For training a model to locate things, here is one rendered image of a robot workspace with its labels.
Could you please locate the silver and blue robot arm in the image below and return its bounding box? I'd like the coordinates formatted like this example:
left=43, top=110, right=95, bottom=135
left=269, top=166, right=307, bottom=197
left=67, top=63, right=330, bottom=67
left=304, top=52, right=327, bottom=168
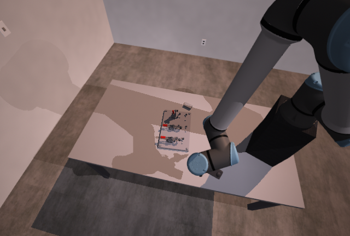
left=187, top=0, right=350, bottom=179

